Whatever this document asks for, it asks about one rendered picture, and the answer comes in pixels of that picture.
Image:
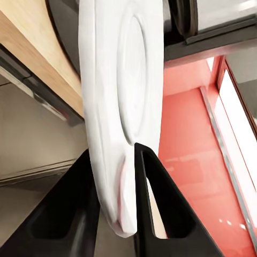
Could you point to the saucer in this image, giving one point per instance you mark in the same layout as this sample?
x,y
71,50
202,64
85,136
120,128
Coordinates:
x,y
121,53

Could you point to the coffee maker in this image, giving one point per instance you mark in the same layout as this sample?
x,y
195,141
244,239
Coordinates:
x,y
194,30

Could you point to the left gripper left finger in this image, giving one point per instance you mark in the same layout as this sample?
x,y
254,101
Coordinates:
x,y
64,223

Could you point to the range hood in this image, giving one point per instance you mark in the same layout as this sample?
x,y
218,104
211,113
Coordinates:
x,y
220,81

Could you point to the cabinet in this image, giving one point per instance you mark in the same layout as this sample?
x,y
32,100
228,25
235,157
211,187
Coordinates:
x,y
243,67
39,131
19,197

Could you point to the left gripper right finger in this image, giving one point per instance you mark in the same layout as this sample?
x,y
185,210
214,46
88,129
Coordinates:
x,y
186,235

